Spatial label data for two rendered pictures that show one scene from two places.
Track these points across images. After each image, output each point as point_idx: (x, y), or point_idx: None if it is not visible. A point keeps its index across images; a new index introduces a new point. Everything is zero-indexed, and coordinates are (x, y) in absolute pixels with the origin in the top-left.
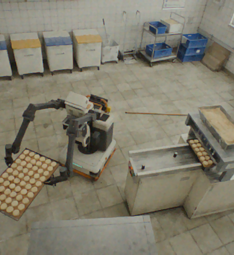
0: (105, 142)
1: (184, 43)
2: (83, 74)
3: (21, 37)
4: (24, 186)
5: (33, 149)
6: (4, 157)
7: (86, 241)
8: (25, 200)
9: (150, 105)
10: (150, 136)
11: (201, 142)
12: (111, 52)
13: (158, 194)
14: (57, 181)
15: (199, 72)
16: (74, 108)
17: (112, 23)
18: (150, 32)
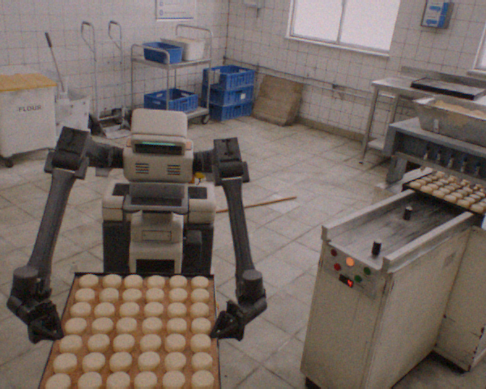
0: (211, 259)
1: (216, 83)
2: (22, 172)
3: None
4: (158, 369)
5: None
6: (26, 310)
7: None
8: None
9: (216, 197)
10: (260, 249)
11: (448, 170)
12: (74, 113)
13: (408, 322)
14: (249, 319)
15: (262, 130)
16: (155, 155)
17: (59, 53)
18: (152, 63)
